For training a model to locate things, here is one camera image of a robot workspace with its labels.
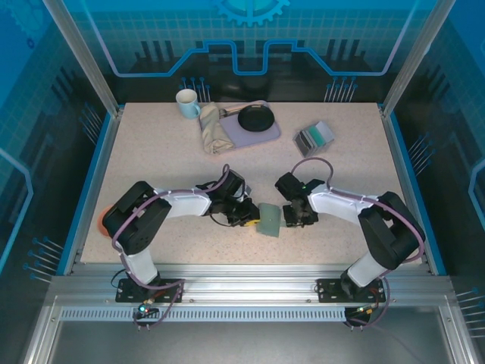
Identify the grey-green card holder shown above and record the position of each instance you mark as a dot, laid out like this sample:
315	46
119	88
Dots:
269	220

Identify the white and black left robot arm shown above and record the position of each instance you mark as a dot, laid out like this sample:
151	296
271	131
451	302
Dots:
182	206

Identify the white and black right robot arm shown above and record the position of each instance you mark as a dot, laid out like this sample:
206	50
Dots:
333	206

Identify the teal credit card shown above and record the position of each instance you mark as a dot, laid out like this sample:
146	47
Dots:
317	135

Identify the aluminium front beam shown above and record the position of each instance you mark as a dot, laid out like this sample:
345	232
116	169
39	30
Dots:
246	284

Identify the lavender tray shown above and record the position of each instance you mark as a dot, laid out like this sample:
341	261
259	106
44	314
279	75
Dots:
246	138

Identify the beige cloth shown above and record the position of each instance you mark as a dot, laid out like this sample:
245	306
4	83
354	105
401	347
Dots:
212	132

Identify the black bowl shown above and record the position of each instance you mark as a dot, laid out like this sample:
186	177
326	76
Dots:
255	118

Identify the light blue mug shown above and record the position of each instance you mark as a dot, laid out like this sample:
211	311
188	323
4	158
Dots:
186	104

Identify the orange round object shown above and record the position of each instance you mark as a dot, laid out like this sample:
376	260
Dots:
101	223

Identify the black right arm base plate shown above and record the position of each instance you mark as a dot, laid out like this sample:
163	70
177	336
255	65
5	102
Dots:
327	290

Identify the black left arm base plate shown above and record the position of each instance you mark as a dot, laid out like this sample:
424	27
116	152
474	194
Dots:
170	290

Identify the aluminium side rail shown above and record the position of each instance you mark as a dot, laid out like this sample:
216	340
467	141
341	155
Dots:
402	163
103	163

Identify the aluminium frame post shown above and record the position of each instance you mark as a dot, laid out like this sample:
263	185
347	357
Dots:
87	57
417	57

